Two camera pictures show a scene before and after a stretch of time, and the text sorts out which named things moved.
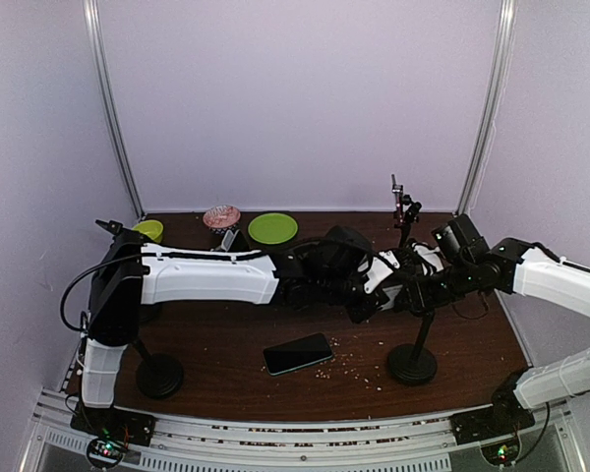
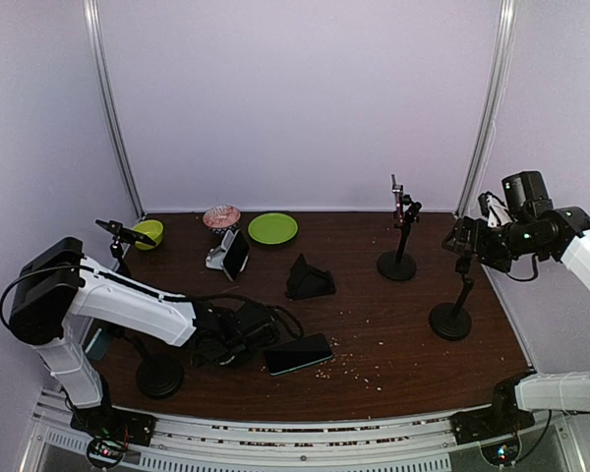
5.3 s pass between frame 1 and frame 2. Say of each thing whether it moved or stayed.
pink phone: stayed
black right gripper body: moved
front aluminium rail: stayed
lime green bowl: stayed
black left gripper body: moved
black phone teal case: stayed
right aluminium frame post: stayed
